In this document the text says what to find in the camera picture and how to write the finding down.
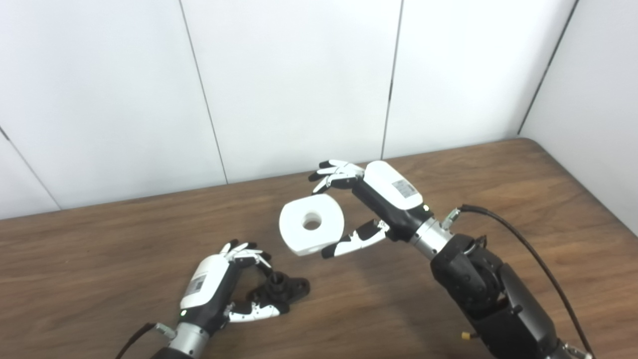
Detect white and black right hand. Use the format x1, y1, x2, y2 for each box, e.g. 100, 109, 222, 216
308, 160, 434, 259

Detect black flanged holder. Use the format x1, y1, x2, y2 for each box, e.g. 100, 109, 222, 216
248, 272, 311, 306

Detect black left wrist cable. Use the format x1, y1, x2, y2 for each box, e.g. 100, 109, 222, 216
116, 322, 176, 359

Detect white and black left hand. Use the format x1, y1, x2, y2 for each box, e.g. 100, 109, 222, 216
179, 240, 282, 332

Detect round white piece with hole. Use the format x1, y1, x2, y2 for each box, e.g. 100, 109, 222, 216
279, 194, 345, 257

